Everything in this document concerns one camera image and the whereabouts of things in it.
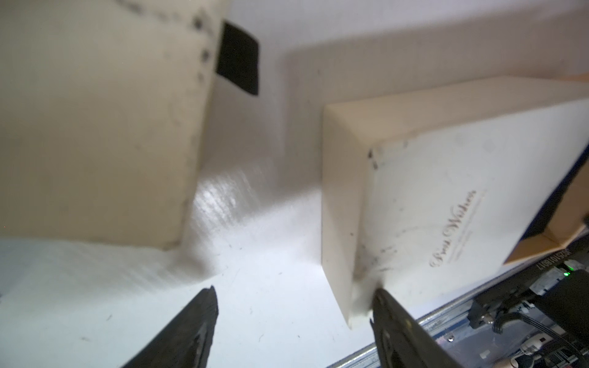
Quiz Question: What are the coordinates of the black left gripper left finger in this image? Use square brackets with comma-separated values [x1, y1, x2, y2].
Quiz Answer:
[124, 287, 219, 368]

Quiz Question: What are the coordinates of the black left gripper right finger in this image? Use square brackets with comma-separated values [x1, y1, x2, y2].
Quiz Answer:
[371, 288, 461, 368]

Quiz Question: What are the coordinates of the large cream jewelry box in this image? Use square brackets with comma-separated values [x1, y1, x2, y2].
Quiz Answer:
[321, 77, 588, 328]

